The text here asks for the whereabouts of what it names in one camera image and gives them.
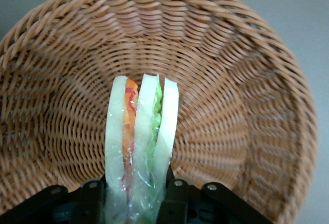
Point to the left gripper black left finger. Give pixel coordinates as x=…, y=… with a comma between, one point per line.
x=59, y=206

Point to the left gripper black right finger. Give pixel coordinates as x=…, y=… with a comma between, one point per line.
x=205, y=206

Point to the plastic sandwich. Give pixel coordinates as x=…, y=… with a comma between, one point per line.
x=144, y=131

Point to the round brown wicker basket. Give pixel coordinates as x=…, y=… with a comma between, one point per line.
x=218, y=80

